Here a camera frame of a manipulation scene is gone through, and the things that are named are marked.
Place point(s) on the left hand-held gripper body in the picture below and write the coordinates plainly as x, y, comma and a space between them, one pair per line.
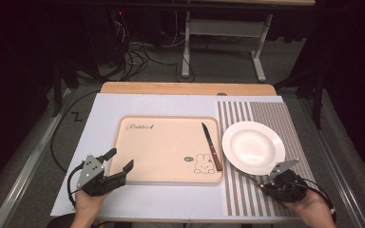
90, 171

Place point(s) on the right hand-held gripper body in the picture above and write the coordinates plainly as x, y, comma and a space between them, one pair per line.
290, 186

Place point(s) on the beige tray with rabbit print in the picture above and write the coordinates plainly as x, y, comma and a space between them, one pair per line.
164, 148

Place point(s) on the white deep plate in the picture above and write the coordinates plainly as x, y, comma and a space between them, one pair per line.
250, 147

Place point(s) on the person's right hand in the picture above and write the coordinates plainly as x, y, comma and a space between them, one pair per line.
309, 205

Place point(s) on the person's left hand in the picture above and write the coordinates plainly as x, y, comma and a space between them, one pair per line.
87, 205

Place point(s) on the person's dark clothing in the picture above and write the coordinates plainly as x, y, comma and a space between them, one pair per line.
60, 221

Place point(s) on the light blue table mat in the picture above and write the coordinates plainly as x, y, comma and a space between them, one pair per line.
158, 104

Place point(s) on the grey striped placemat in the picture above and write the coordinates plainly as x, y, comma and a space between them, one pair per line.
275, 110

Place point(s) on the black metal stand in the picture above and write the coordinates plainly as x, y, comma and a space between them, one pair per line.
57, 95
317, 101

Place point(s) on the dark round table cap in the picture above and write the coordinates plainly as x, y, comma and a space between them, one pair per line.
221, 93

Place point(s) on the aluminium floor rail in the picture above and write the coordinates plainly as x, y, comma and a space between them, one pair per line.
332, 164
28, 164

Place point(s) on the white metal desk frame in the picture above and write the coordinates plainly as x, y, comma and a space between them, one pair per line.
221, 27

